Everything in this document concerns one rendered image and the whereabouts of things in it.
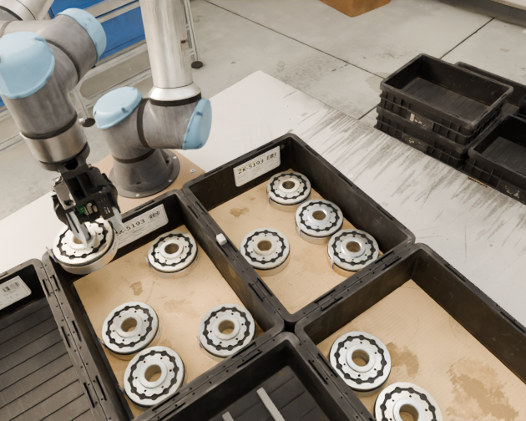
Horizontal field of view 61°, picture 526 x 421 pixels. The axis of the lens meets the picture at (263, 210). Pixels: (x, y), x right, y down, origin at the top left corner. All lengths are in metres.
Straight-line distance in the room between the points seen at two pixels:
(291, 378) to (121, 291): 0.38
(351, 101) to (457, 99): 0.91
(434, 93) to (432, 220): 0.91
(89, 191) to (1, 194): 2.00
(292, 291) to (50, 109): 0.54
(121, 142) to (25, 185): 1.60
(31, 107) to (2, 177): 2.17
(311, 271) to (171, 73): 0.50
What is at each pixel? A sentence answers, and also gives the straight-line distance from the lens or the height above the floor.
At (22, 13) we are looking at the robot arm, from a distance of 0.81.
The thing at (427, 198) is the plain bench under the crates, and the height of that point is 0.70.
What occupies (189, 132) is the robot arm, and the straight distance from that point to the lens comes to 1.01.
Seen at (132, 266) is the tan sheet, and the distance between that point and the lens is 0.99.
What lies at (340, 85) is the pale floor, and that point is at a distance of 2.92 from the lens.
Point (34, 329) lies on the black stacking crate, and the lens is 1.00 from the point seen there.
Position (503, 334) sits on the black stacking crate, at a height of 0.89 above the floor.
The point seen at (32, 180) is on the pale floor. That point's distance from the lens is 2.67.
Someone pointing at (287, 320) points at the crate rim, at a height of 0.93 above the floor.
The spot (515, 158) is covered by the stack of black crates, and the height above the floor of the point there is 0.38.
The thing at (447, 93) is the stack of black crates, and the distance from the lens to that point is 2.05.
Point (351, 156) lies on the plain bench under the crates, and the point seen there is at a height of 0.70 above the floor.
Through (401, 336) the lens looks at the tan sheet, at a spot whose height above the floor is 0.83.
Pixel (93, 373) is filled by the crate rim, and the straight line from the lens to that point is 0.79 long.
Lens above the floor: 1.60
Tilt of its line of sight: 49 degrees down
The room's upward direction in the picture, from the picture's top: 5 degrees counter-clockwise
